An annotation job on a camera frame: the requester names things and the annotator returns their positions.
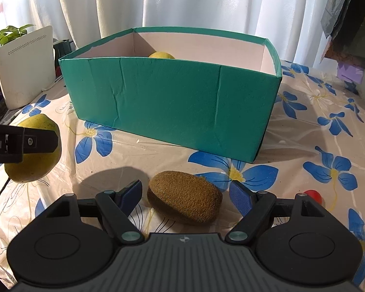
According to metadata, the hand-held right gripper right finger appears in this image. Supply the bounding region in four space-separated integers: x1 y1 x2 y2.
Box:
225 180 326 244

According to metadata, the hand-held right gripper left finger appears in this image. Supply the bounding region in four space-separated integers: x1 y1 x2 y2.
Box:
46 180 144 245

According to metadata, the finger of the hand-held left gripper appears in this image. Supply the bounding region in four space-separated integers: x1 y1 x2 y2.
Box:
23 128 60 154

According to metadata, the yellow-green pear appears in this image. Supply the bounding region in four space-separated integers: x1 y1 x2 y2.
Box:
0 114 62 198

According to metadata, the brown kiwi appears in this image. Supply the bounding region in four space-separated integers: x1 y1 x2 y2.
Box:
147 171 223 226

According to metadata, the red cherry tomato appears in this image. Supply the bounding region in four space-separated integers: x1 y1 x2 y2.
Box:
302 189 323 204

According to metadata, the teal cardboard box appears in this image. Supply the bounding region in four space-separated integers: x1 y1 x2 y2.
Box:
58 27 282 163

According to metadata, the yellow apple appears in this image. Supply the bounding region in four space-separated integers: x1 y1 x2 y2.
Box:
148 51 175 59

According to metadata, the white router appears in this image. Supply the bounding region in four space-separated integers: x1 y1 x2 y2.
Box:
0 26 56 110

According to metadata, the blue floral tablecloth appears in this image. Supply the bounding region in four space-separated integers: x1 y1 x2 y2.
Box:
0 58 365 292

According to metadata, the dark green container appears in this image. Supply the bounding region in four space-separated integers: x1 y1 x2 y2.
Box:
53 39 75 56

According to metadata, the green potted plant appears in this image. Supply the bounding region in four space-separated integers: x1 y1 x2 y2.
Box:
0 24 35 74

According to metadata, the purple paper box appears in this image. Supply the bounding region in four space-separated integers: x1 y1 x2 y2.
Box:
337 61 365 83

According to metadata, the brown patterned bag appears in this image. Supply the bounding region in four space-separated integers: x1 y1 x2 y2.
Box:
324 38 365 74

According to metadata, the white curtain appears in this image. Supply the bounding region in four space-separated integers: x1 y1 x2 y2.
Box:
0 0 335 64

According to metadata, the grey plastic bag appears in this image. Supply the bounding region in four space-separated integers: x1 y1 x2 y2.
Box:
320 0 353 38

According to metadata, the dark green hanging bag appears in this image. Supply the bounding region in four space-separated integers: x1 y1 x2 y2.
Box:
331 0 365 64

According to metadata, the white cable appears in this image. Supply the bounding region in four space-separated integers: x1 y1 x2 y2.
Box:
41 76 64 92

